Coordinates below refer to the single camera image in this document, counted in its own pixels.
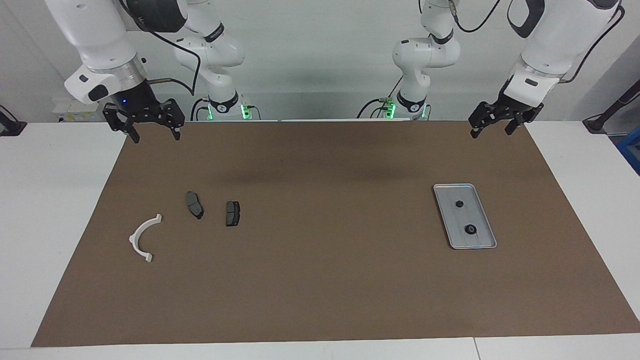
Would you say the silver metal tray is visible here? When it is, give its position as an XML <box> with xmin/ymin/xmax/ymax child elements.
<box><xmin>433</xmin><ymin>183</ymin><xmax>498</xmax><ymax>250</ymax></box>

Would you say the white box with labels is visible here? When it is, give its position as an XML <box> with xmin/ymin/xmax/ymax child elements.
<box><xmin>52</xmin><ymin>97</ymin><xmax>108</xmax><ymax>123</ymax></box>

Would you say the dark grey curved brake pad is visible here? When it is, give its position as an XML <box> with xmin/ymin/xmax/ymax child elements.
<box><xmin>185</xmin><ymin>191</ymin><xmax>204</xmax><ymax>220</ymax></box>

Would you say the black table clamp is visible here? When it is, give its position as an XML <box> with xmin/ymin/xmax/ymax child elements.
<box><xmin>0</xmin><ymin>104</ymin><xmax>27</xmax><ymax>137</ymax></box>

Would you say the blue crate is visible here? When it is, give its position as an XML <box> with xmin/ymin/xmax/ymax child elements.
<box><xmin>616</xmin><ymin>125</ymin><xmax>640</xmax><ymax>176</ymax></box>

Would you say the brown table mat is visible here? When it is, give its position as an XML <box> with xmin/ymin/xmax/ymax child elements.
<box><xmin>31</xmin><ymin>120</ymin><xmax>640</xmax><ymax>348</ymax></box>

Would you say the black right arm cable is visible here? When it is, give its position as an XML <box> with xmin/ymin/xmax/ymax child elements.
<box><xmin>140</xmin><ymin>20</ymin><xmax>202</xmax><ymax>97</ymax></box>

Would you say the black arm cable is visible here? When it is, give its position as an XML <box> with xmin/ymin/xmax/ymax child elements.
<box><xmin>447</xmin><ymin>0</ymin><xmax>626</xmax><ymax>85</ymax></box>
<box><xmin>140</xmin><ymin>20</ymin><xmax>202</xmax><ymax>97</ymax></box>

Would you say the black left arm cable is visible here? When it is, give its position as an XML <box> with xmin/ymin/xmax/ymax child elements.
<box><xmin>447</xmin><ymin>0</ymin><xmax>626</xmax><ymax>85</ymax></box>

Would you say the white curved plastic bracket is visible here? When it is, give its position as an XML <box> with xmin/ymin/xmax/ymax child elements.
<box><xmin>128</xmin><ymin>213</ymin><xmax>163</xmax><ymax>264</ymax></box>

